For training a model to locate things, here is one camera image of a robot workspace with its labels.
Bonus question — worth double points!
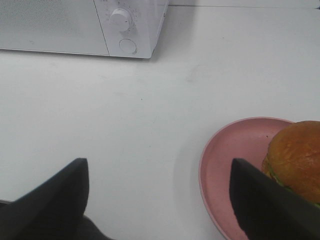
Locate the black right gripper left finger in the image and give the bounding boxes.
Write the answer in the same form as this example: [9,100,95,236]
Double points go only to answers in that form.
[0,158,108,240]

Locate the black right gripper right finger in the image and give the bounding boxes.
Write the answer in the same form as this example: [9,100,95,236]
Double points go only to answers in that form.
[229,158,320,240]

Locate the burger with lettuce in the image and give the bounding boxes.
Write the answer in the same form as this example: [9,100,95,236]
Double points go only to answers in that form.
[261,120,320,207]

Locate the pink round plate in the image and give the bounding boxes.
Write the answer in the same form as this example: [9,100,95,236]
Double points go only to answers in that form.
[198,117,292,240]

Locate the round door release button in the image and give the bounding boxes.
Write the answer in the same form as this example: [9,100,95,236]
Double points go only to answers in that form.
[119,38,137,54]

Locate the white microwave door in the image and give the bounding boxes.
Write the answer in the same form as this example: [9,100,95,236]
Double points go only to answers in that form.
[0,0,109,56]

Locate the white microwave oven body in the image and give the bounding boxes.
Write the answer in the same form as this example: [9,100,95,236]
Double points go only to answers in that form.
[94,0,169,59]

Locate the lower white timer knob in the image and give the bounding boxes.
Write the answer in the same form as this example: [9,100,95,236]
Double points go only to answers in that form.
[110,8,133,32]

